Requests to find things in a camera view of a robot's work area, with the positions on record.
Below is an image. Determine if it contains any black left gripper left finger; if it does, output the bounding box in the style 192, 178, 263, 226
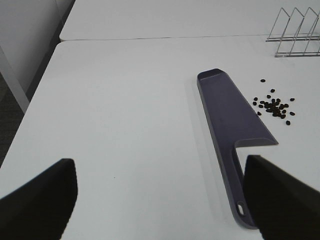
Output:
0, 158, 78, 240

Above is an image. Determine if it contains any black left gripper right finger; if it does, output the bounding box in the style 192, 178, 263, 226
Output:
243, 155, 320, 240

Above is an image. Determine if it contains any pile of coffee beans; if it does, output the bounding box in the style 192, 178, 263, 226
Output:
250, 78, 297, 126

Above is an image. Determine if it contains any purple plastic dustpan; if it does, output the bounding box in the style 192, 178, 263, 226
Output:
197, 68, 278, 230

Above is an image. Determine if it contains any chrome wire dish rack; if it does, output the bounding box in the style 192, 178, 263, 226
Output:
265, 6, 320, 58

